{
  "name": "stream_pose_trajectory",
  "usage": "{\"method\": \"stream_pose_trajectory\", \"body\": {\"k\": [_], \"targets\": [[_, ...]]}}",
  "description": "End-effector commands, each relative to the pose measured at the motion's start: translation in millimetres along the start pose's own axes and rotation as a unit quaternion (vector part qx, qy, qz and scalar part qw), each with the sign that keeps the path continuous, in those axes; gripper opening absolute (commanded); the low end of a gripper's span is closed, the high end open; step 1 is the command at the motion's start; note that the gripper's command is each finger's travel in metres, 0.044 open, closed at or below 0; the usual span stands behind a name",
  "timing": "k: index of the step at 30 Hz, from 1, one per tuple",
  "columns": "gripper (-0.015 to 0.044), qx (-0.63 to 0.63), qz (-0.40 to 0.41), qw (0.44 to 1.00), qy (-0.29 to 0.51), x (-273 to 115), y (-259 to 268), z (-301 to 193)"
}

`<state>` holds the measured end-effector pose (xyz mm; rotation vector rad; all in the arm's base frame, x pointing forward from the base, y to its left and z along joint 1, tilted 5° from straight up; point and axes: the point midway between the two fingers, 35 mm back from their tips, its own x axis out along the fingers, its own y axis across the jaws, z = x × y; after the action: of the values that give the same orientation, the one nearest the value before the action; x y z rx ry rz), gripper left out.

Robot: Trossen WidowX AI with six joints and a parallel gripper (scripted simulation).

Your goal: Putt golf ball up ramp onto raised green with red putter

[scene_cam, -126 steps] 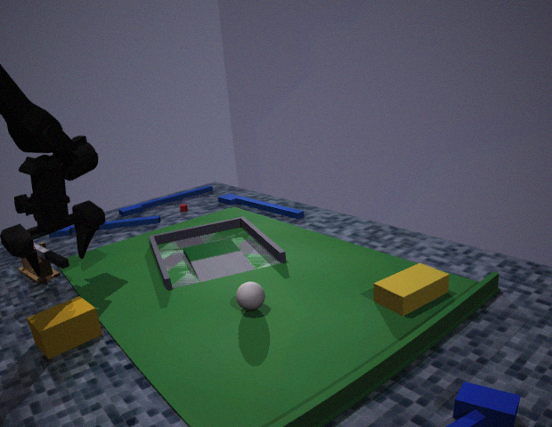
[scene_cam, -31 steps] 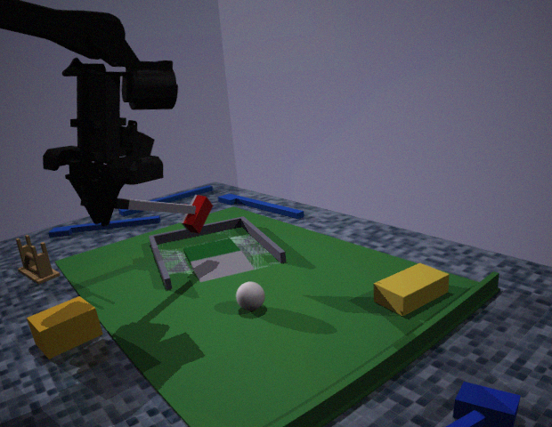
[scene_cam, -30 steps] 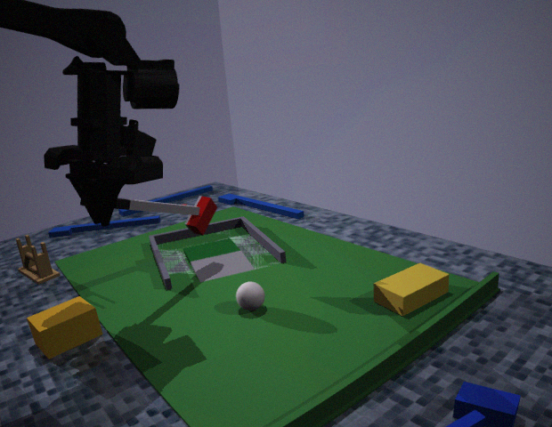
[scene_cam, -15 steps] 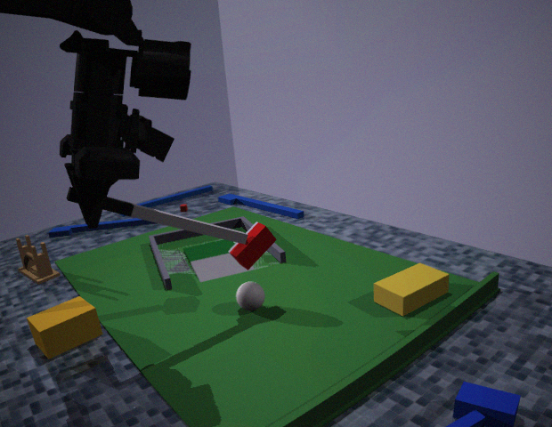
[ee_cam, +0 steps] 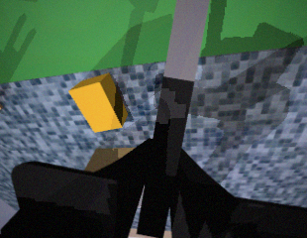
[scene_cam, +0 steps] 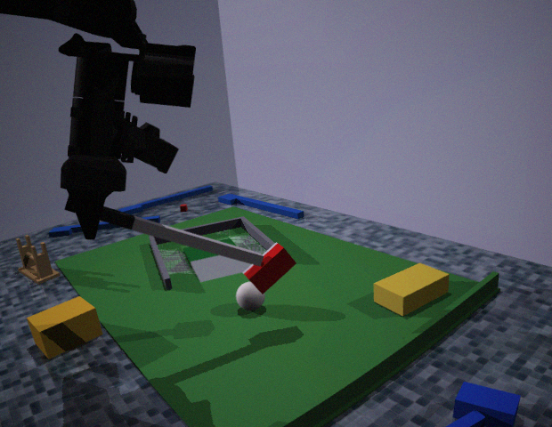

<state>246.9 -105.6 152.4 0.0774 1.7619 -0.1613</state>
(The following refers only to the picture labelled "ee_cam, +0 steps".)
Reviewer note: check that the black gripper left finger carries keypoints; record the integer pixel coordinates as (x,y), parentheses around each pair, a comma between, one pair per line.
(111,194)

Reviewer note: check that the red putter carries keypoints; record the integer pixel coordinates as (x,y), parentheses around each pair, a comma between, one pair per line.
(174,102)

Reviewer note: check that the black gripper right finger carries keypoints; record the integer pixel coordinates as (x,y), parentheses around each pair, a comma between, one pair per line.
(201,208)

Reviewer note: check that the green flat mat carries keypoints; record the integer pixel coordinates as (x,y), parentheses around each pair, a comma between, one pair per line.
(41,38)

